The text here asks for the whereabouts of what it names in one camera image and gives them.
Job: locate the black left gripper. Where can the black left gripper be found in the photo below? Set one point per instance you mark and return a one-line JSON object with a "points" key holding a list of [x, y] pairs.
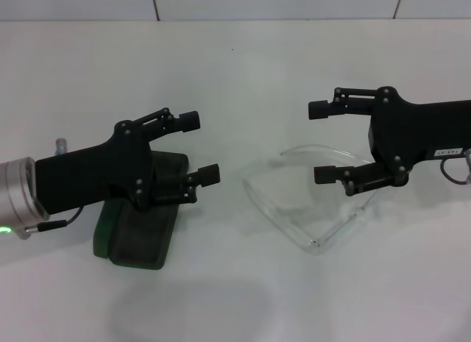
{"points": [[92, 176]]}

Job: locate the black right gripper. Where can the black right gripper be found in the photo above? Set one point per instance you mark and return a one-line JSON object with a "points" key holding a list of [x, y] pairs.
{"points": [[412, 132]]}

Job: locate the clear plastic glasses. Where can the clear plastic glasses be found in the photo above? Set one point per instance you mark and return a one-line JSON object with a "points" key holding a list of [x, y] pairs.
{"points": [[313, 242]]}

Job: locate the green glasses case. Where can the green glasses case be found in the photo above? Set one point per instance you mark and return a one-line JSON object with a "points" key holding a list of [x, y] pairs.
{"points": [[140, 242]]}

